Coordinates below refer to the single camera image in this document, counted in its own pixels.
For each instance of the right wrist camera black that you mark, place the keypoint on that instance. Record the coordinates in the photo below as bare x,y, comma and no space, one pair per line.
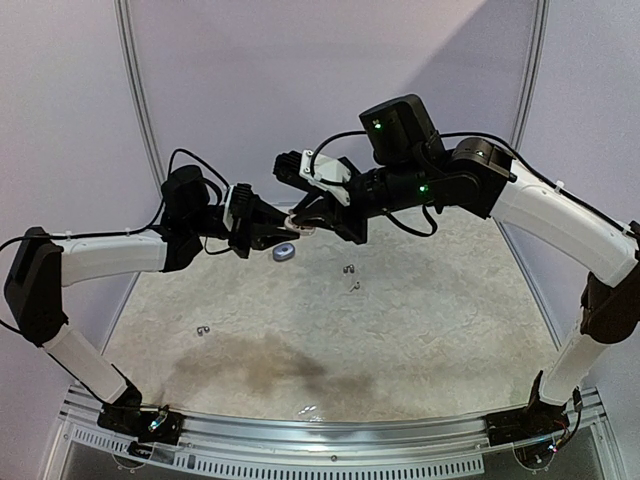
325,174

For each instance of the aluminium corner post right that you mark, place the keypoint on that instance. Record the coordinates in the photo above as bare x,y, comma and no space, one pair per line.
530,71

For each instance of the aluminium front rail base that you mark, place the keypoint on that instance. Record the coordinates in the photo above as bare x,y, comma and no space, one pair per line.
219,447

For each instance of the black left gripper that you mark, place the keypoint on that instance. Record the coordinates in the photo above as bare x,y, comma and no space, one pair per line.
251,231

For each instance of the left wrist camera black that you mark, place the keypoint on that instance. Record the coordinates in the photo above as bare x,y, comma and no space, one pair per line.
238,204

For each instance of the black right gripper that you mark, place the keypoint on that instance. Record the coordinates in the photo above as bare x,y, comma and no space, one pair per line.
354,215

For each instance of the silver earbud centre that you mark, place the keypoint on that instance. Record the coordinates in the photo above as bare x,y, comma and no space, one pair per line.
355,287

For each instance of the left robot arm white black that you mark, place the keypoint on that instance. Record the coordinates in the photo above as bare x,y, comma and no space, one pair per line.
194,209

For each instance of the blue-grey earbud charging case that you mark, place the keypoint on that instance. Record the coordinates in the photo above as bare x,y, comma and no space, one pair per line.
283,252

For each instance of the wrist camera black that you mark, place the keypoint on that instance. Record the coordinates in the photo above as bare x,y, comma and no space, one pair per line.
238,204
325,174

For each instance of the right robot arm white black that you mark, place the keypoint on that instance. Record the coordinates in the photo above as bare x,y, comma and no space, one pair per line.
486,177

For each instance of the pink white earbud charging case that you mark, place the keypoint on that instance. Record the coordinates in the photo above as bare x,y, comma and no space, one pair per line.
301,230

